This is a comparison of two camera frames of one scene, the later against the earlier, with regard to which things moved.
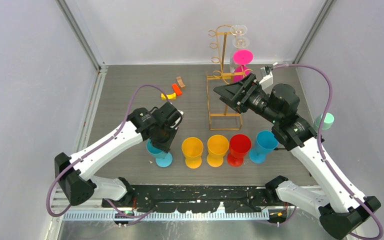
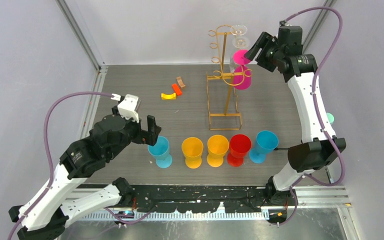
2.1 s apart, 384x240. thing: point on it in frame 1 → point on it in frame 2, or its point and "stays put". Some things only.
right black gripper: x=238 y=101 → x=265 y=40
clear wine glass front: x=239 y=43 stays put
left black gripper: x=165 y=146 → x=153 y=131
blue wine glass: x=163 y=159 stays put
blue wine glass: x=266 y=142 stays put
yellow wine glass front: x=217 y=146 stays put
